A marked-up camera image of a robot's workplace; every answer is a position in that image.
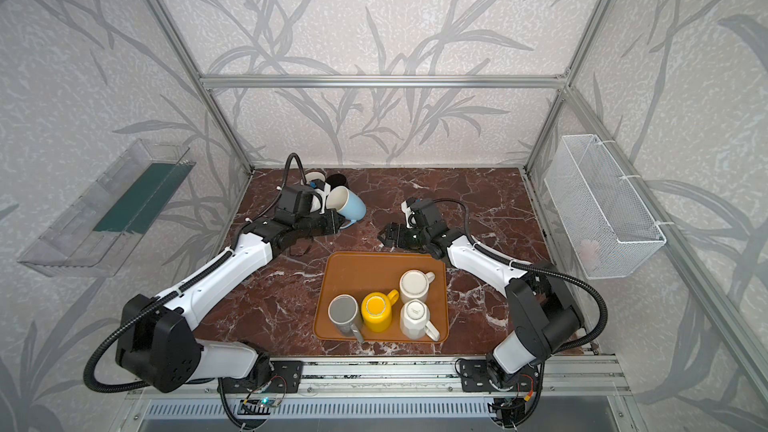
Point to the brown rectangular tray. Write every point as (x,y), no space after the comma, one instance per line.
(358,274)

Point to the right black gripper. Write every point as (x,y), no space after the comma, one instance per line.
(395,234)

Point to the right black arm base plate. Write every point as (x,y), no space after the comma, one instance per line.
(476,376)

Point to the green circuit board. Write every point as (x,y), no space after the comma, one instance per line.
(260,405)

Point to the clear plastic wall bin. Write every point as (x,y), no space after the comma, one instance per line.
(97,233)

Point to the cream round mug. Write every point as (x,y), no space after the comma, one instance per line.
(414,285)

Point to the white faceted mug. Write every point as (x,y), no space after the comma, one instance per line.
(415,321)

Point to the yellow mug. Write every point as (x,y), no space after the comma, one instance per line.
(377,310)

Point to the light blue mug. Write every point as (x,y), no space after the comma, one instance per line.
(346,203)

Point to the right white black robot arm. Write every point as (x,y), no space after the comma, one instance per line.
(541,307)

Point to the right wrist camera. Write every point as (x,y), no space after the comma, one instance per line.
(406,209)

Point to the black mug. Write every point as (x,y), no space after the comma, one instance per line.
(337,180)

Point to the grey mug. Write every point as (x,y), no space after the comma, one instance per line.
(344,313)

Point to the white wire mesh basket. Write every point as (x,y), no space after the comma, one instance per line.
(608,225)

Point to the purple mug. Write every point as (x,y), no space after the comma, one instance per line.
(316,179)

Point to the aluminium front rail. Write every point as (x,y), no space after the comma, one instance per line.
(435,376)

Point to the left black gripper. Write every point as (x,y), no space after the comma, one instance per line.
(327,222)

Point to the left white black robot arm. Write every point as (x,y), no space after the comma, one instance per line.
(155,346)

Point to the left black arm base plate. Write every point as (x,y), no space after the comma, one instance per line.
(281,377)

